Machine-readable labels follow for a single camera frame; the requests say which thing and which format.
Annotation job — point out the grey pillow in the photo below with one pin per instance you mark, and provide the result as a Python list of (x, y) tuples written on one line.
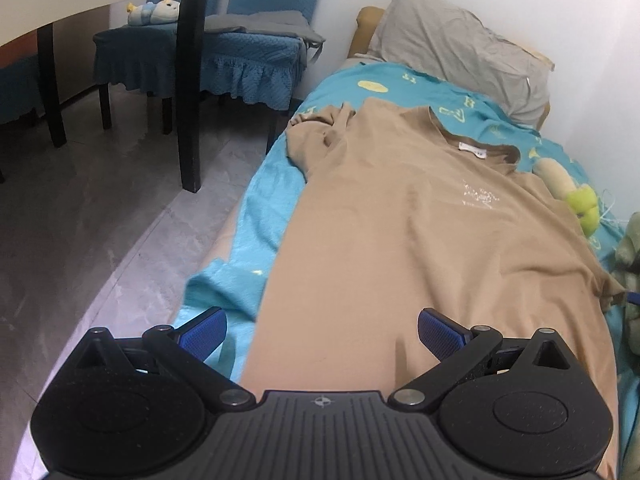
[(450, 45)]

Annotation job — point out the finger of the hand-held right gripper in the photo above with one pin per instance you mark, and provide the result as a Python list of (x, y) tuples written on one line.
[(633, 300)]

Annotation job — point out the white table with black legs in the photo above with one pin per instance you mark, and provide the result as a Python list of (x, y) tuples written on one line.
[(192, 85)]

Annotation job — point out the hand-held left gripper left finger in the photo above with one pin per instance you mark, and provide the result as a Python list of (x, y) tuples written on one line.
[(202, 335)]

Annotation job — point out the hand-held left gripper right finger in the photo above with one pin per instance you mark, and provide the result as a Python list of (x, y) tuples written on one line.
[(440, 335)]

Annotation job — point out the green and beige plush toy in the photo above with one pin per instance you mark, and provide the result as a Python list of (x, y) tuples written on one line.
[(582, 200)]

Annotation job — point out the teal printed bed sheet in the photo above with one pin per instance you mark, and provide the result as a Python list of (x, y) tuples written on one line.
[(260, 200)]

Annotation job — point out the green fleece blanket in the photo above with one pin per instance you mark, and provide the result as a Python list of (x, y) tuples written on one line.
[(631, 255)]

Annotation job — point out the beige pillow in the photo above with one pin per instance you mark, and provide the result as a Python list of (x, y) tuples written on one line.
[(530, 52)]

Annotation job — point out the grey folded cloth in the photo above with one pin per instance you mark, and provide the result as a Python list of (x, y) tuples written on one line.
[(260, 22)]

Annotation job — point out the tan t-shirt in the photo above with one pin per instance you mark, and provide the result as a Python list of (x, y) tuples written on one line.
[(400, 235)]

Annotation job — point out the light blue plush toy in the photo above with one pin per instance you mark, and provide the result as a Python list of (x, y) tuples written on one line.
[(152, 12)]

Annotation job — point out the blue covered chair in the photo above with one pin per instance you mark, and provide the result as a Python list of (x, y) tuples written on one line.
[(250, 65), (17, 90), (135, 55)]

